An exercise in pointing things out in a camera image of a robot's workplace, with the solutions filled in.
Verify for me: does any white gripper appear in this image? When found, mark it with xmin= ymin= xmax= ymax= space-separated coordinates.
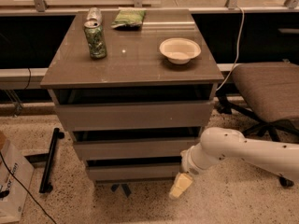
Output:
xmin=169 ymin=150 xmax=203 ymax=199

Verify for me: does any grey bottom drawer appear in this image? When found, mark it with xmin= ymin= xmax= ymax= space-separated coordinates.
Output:
xmin=86 ymin=163 xmax=179 ymax=182

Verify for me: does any grey drawer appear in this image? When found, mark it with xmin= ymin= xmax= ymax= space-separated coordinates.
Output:
xmin=55 ymin=101 xmax=214 ymax=132
xmin=86 ymin=163 xmax=179 ymax=182
xmin=73 ymin=137 xmax=199 ymax=161

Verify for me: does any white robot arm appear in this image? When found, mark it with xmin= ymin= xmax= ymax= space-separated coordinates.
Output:
xmin=169 ymin=127 xmax=299 ymax=199

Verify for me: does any grey middle drawer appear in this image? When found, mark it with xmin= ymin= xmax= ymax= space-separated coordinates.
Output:
xmin=73 ymin=137 xmax=199 ymax=161

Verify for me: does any grey top drawer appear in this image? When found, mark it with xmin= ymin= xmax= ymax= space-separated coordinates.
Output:
xmin=55 ymin=101 xmax=214 ymax=132

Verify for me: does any grey drawer cabinet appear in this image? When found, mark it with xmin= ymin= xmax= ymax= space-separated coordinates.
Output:
xmin=40 ymin=8 xmax=225 ymax=185

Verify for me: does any blue tape cross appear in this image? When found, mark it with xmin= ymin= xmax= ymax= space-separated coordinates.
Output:
xmin=110 ymin=183 xmax=132 ymax=197

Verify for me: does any grey office chair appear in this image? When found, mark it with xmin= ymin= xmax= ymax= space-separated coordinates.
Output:
xmin=217 ymin=62 xmax=299 ymax=187

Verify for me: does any white paper bowl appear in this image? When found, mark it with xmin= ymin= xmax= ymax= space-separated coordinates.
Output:
xmin=159 ymin=38 xmax=201 ymax=65

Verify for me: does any black metal bar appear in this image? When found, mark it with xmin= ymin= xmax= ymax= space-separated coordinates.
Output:
xmin=39 ymin=128 xmax=64 ymax=193

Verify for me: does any green snack bag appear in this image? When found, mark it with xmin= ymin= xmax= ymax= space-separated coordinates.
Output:
xmin=111 ymin=9 xmax=146 ymax=29

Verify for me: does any green soda can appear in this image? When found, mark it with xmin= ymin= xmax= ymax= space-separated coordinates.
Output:
xmin=84 ymin=21 xmax=107 ymax=59

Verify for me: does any white cardboard box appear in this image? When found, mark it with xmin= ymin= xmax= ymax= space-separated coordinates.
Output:
xmin=0 ymin=133 xmax=34 ymax=224

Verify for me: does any white cable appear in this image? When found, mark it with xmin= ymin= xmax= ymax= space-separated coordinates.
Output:
xmin=215 ymin=6 xmax=246 ymax=92

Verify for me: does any black cable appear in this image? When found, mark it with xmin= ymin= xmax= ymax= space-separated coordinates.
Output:
xmin=0 ymin=152 xmax=58 ymax=224

